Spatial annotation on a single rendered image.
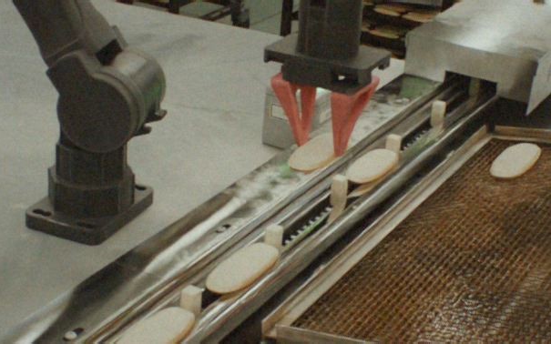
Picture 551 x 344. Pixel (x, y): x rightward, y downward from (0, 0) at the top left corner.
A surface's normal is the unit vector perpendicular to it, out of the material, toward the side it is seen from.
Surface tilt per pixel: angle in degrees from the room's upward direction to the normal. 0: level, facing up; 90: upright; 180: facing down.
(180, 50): 0
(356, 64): 2
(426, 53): 90
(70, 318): 0
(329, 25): 90
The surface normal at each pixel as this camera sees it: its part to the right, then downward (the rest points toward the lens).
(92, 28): 0.84, -0.40
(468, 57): -0.48, 0.33
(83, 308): 0.07, -0.90
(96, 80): -0.22, 0.40
